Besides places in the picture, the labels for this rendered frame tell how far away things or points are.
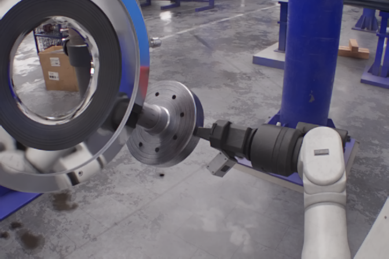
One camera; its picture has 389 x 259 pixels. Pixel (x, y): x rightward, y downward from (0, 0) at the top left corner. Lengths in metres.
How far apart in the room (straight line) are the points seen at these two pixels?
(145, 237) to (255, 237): 0.56
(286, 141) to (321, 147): 0.07
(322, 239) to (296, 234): 1.21
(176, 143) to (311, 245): 0.35
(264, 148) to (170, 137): 0.22
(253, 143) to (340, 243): 0.23
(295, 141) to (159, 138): 0.30
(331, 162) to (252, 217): 1.25
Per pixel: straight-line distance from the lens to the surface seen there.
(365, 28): 7.16
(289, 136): 0.53
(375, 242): 0.34
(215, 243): 1.58
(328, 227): 0.46
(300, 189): 1.91
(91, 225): 1.75
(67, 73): 3.48
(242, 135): 0.55
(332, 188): 0.47
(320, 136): 0.51
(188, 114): 0.65
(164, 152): 0.66
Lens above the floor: 1.23
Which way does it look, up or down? 27 degrees down
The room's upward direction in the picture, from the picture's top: 2 degrees counter-clockwise
